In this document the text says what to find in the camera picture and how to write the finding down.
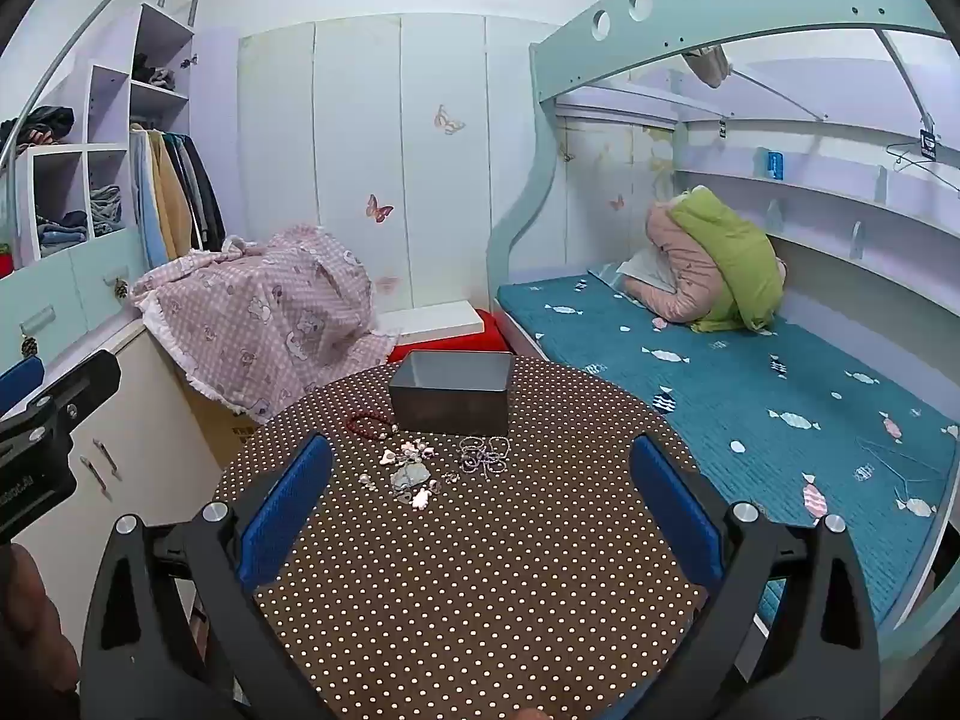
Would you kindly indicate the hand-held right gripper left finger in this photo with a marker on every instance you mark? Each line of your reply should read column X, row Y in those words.
column 289, row 510

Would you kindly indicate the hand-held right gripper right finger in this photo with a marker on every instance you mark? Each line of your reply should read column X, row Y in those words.
column 675, row 510

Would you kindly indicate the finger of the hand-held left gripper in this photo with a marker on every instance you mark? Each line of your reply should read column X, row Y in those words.
column 75, row 386
column 19, row 382

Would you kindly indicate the white charm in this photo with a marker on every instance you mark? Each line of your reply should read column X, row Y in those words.
column 390, row 456

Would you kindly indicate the small pink charm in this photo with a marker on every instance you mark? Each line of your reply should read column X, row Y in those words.
column 411, row 449

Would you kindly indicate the grey metal box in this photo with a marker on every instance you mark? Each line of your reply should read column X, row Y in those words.
column 450, row 412

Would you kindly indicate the person's left hand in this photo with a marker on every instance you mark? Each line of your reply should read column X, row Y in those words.
column 30, row 615

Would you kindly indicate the pinecone drawer knob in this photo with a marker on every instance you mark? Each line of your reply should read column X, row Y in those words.
column 30, row 345
column 120, row 289

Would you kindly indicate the beige cabinet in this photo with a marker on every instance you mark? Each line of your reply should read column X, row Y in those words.
column 150, row 405

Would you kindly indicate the cardboard box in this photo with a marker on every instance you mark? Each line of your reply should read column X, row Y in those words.
column 225, row 427

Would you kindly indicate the teal drawer cabinet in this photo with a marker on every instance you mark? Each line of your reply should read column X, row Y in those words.
column 75, row 277

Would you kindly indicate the red cloth item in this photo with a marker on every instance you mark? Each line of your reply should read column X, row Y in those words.
column 5, row 261

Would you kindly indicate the folded blue jeans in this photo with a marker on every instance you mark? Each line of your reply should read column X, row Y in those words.
column 64, row 232

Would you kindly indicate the folded grey clothes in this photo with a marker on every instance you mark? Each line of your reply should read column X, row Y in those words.
column 105, row 206

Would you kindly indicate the pink checked cloth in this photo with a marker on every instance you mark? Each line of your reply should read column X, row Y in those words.
column 262, row 315

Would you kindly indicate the round polka dot table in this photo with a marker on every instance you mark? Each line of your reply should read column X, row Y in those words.
column 480, row 577

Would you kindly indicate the row of hanging clothes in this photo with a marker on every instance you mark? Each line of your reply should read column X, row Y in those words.
column 161, row 195

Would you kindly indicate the pink quilt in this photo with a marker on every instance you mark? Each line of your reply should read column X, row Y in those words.
column 675, row 270

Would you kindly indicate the white flat box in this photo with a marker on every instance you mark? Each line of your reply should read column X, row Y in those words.
column 435, row 319

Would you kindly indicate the white pillow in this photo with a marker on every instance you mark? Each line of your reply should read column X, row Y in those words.
column 645, row 266

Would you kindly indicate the red stool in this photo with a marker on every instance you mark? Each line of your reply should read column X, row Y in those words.
column 491, row 337

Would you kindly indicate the green quilt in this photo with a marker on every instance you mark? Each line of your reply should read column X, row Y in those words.
column 735, row 262

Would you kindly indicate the dark folded clothes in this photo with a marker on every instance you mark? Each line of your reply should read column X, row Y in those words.
column 45, row 124

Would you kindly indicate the white shelf unit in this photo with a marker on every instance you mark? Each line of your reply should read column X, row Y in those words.
column 112, row 90

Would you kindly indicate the grey metal handrail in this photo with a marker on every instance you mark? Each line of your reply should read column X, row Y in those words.
column 97, row 7

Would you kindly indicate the grey hanging cloth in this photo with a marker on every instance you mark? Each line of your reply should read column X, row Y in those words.
column 706, row 64

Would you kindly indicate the pale pink butterfly wall sticker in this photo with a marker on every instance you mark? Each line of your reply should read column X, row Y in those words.
column 386, row 285

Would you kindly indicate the small butterfly wall sticker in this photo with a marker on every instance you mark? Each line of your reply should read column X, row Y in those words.
column 616, row 202

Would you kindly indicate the yellow butterfly wall sticker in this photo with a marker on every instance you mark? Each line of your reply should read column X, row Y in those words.
column 448, row 120

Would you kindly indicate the teal bunk bed frame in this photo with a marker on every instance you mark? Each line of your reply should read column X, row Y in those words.
column 570, row 45

